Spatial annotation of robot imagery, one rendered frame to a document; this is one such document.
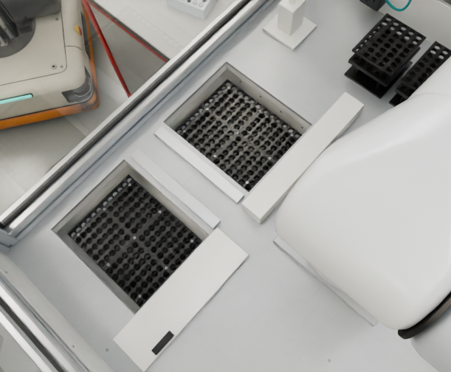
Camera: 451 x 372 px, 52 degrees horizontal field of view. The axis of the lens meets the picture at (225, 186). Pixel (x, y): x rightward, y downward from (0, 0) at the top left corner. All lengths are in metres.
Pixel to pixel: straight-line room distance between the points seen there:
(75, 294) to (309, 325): 0.43
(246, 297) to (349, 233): 0.56
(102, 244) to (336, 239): 0.70
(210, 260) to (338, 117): 0.38
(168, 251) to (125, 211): 0.13
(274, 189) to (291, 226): 0.54
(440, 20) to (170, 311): 0.79
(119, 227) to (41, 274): 0.17
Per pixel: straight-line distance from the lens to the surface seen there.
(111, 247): 0.97
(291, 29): 1.07
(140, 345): 0.86
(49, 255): 0.96
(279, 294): 0.86
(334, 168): 0.33
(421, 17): 1.12
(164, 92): 0.99
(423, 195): 0.33
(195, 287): 0.86
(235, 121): 1.03
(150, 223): 0.96
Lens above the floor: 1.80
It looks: 69 degrees down
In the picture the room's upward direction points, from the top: 9 degrees counter-clockwise
